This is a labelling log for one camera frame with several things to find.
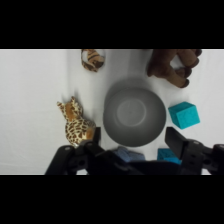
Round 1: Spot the brown deer plush toy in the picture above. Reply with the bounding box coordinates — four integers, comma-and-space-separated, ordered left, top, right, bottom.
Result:
147, 49, 203, 89

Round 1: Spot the striped tiger plush toy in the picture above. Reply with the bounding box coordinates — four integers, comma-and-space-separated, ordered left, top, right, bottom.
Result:
80, 49, 106, 73

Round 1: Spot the spotted giraffe plush toy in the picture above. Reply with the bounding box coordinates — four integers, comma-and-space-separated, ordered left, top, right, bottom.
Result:
56, 96, 97, 148

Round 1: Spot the grey bowl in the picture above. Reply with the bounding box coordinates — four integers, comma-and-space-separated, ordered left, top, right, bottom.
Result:
102, 87, 167, 148

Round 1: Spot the teal foam cube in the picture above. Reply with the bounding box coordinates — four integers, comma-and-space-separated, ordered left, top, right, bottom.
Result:
167, 101, 201, 130
157, 147, 183, 165

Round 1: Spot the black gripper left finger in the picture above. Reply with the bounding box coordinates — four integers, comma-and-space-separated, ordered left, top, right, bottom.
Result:
44, 126, 113, 175

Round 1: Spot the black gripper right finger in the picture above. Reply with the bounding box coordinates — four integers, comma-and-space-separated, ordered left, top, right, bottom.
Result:
164, 126, 224, 175

